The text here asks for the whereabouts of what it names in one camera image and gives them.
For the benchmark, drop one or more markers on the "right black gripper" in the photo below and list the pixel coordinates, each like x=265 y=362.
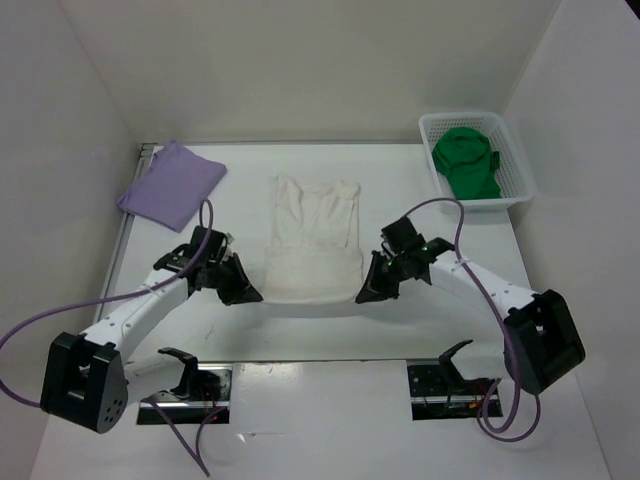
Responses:
x=375 y=288

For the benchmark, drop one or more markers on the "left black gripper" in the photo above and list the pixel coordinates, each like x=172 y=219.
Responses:
x=241 y=291

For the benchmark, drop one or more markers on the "white t shirt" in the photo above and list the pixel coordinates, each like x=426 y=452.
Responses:
x=314 y=256

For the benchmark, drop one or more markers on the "purple t shirt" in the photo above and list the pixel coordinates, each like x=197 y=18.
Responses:
x=172 y=189

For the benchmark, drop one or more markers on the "green t shirt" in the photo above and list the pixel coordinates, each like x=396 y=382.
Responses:
x=465 y=157

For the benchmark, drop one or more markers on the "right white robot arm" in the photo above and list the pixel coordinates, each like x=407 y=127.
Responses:
x=541 y=341

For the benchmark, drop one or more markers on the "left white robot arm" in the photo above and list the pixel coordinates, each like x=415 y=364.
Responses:
x=91 y=377

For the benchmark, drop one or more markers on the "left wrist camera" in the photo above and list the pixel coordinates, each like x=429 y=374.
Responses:
x=205 y=248

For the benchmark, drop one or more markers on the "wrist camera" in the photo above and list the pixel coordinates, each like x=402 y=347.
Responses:
x=205 y=248
x=401 y=236

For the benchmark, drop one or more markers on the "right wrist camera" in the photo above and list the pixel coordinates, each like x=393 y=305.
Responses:
x=401 y=236

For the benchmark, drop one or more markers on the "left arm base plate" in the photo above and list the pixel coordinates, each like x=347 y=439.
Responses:
x=208 y=394

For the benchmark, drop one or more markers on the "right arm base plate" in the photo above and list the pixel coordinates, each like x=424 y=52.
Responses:
x=433 y=398

